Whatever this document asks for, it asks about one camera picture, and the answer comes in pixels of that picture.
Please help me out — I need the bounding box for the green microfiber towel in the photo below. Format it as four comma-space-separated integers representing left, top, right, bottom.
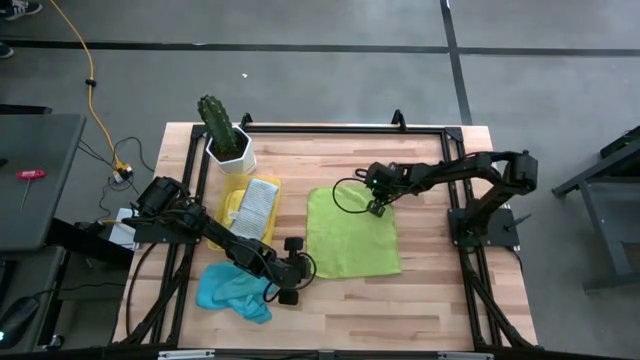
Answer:
305, 184, 403, 280

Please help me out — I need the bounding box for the grey microfiber towel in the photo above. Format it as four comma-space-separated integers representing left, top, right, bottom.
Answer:
228, 177, 280, 240

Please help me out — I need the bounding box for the blue microfiber towel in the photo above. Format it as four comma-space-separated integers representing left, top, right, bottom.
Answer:
194, 261, 278, 325

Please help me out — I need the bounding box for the yellow microfiber towel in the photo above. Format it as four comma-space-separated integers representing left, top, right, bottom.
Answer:
218, 188, 247, 230

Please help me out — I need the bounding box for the yellow translucent plastic bin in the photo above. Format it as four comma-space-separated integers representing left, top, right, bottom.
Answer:
206, 173, 283, 252

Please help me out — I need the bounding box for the white square planter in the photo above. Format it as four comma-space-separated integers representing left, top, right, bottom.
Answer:
204, 124, 258, 177

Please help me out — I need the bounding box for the green cactus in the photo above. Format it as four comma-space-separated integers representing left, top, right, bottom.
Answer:
196, 94, 240, 156

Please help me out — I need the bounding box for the white paper sheet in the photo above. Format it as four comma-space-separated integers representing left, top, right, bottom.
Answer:
102, 207, 139, 251

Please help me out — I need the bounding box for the power plug adapter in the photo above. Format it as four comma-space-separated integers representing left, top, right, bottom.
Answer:
112, 162, 135, 185

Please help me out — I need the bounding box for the black low side table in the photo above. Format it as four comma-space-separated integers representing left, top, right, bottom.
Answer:
0, 217, 135, 354

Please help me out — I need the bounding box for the black metal stand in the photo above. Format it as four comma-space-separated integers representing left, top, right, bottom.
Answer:
552, 124, 640, 292

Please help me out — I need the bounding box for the grey side desk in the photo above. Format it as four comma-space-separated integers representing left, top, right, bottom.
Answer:
0, 113, 87, 254

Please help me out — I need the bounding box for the black computer mouse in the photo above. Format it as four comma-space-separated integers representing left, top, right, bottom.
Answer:
0, 294, 40, 349

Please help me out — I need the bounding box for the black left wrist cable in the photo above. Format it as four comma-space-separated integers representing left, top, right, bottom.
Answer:
260, 251, 318, 304

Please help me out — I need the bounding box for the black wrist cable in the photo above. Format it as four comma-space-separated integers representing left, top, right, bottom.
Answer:
331, 168, 401, 215
260, 251, 318, 304

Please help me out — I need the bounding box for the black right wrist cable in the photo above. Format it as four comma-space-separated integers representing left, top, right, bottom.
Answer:
331, 168, 401, 215

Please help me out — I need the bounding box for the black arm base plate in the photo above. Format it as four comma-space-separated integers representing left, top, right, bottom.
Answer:
121, 203, 207, 245
447, 206, 532, 248

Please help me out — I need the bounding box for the silver metal bracket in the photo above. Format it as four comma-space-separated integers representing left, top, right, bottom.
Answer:
438, 351, 495, 360
157, 348, 217, 360

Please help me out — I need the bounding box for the black floor cable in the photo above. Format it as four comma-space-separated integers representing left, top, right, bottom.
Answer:
77, 135, 156, 221

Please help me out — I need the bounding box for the yellow floor extension cable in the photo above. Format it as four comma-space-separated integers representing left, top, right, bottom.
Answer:
48, 0, 126, 174

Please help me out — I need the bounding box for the red T-handle tool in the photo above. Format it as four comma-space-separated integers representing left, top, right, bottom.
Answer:
15, 168, 47, 209

